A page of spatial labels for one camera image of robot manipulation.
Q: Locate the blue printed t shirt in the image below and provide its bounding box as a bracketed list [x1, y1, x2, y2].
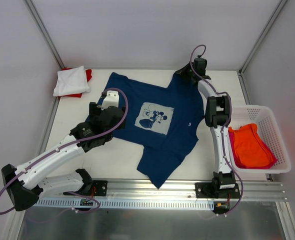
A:
[105, 72, 205, 189]

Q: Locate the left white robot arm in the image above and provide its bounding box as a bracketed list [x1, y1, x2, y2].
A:
[1, 102, 129, 212]

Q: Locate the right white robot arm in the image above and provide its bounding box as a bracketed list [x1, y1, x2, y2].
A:
[176, 55, 241, 199]

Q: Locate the folded white t shirt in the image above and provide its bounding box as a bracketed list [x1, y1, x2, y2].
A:
[52, 65, 91, 98]

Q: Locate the folded red t shirt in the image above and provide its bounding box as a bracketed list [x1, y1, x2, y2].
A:
[56, 67, 93, 99]

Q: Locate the white plastic basket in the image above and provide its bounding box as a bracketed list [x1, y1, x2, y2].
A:
[229, 105, 292, 174]

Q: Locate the orange t shirt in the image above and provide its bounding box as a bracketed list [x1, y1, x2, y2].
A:
[227, 122, 276, 168]

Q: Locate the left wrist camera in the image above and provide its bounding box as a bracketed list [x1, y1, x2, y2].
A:
[99, 90, 120, 110]

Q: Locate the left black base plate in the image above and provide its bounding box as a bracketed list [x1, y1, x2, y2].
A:
[88, 180, 108, 197]

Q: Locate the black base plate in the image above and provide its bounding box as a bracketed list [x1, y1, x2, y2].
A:
[88, 180, 108, 197]
[195, 182, 241, 199]

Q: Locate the white slotted cable duct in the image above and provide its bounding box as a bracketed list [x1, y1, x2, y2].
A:
[35, 197, 214, 211]

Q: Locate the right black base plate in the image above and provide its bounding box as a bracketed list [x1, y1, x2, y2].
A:
[195, 182, 241, 199]

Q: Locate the right aluminium frame post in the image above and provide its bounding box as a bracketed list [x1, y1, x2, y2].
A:
[238, 0, 288, 76]

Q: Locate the aluminium frame post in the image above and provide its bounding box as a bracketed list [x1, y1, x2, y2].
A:
[238, 0, 288, 76]
[23, 0, 65, 69]

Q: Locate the left aluminium frame post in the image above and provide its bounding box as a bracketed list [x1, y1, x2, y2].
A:
[23, 0, 65, 69]

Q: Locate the aluminium mounting rail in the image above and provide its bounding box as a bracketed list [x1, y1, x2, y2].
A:
[102, 179, 289, 202]

